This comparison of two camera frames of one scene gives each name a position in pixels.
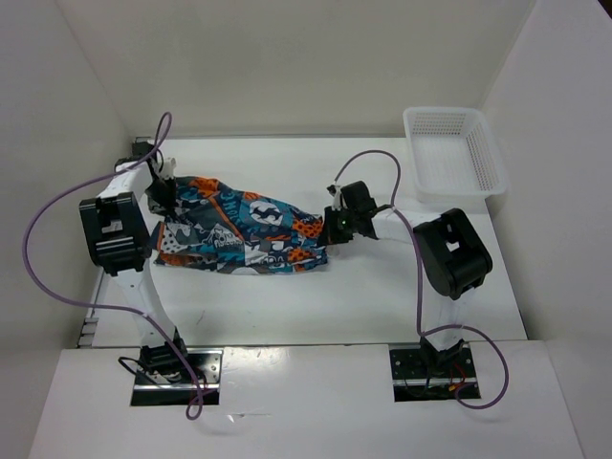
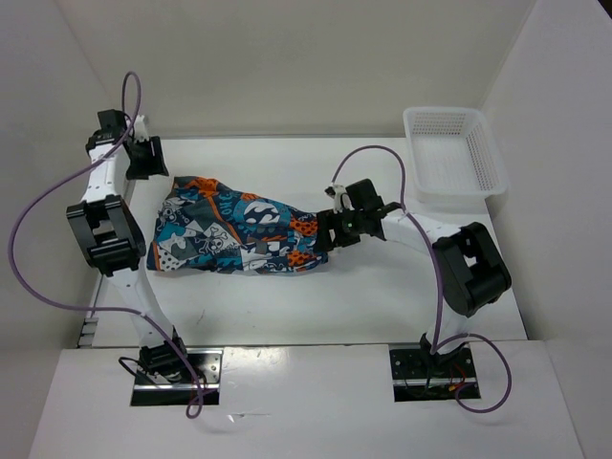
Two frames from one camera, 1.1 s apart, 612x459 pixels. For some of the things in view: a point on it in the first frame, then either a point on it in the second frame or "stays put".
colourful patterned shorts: x=217 y=228 stays put
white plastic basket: x=456 y=161 stays put
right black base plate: x=421 y=373 stays put
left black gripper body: x=161 y=195 → x=144 y=163
